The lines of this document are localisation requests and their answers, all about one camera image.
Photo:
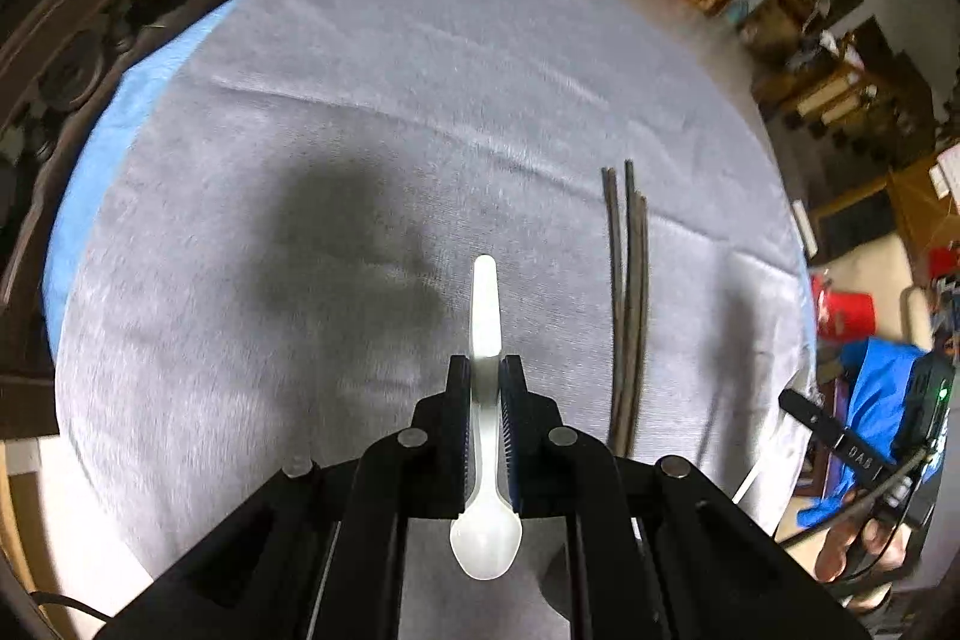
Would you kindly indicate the blue table cover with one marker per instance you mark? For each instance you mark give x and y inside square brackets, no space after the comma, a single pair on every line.
[90,175]

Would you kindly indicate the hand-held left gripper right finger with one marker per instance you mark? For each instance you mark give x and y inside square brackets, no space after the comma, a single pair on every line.
[511,437]

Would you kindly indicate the dark wooden chopstick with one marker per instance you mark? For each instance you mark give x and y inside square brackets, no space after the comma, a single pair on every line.
[613,250]
[630,220]
[637,280]

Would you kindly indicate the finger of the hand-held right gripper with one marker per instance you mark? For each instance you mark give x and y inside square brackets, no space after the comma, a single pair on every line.
[832,434]

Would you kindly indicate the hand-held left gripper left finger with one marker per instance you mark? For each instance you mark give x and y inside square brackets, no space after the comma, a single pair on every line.
[468,437]

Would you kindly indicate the white plastic spoon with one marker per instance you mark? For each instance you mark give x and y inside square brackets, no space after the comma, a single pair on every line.
[484,310]

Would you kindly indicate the red bucket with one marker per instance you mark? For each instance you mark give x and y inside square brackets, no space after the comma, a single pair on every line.
[849,314]

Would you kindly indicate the grey table cloth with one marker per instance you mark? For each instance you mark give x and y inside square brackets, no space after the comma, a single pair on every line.
[375,123]

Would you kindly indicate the carved dark wooden bench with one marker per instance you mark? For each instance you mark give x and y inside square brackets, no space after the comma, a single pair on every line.
[112,10]

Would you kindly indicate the person's right hand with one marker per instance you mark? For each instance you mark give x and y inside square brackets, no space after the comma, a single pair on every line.
[844,546]

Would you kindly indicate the blue cloth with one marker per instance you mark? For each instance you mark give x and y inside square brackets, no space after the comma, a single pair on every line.
[881,385]

